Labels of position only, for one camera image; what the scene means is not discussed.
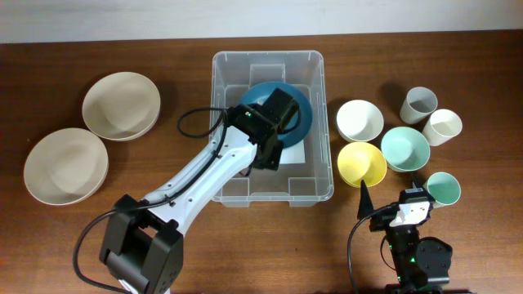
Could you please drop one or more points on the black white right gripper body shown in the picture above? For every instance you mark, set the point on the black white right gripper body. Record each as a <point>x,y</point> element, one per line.
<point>382,220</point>

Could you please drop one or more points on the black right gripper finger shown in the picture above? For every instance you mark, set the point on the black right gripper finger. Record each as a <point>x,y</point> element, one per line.
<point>416,183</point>
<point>365,206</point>

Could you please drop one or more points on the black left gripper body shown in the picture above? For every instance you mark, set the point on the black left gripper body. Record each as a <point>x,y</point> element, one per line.
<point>273,162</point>

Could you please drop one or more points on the green plastic cup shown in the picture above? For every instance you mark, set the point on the green plastic cup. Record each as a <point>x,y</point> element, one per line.
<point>444,188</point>

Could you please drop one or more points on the dark blue plastic plate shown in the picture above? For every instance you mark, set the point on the dark blue plastic plate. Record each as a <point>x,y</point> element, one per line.
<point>300,93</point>

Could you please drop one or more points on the beige plate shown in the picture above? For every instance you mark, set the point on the beige plate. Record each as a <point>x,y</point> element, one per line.
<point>121,106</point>
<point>66,167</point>

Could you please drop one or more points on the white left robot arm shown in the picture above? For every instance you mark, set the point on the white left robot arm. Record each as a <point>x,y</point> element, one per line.
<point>144,240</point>

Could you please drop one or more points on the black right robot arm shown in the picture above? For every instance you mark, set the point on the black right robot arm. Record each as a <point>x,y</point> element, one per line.
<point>421,264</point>

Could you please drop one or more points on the clear plastic storage container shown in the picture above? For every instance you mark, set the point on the clear plastic storage container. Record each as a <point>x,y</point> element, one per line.
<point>300,185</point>

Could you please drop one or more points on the mint green plastic bowl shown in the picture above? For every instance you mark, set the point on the mint green plastic bowl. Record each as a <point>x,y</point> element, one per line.
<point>405,149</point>

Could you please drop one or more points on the white paper label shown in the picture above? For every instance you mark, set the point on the white paper label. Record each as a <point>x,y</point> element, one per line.
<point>294,154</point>

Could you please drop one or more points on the yellow plastic bowl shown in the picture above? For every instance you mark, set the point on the yellow plastic bowl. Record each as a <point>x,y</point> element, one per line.
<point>359,161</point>

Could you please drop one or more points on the white plastic cup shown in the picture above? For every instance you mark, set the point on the white plastic cup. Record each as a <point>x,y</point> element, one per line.
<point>443,125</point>

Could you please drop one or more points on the grey plastic cup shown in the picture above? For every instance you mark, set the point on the grey plastic cup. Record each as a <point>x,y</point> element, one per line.
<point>418,104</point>

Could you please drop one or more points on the white plastic bowl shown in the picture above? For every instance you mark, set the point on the white plastic bowl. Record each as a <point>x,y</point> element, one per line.
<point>359,121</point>

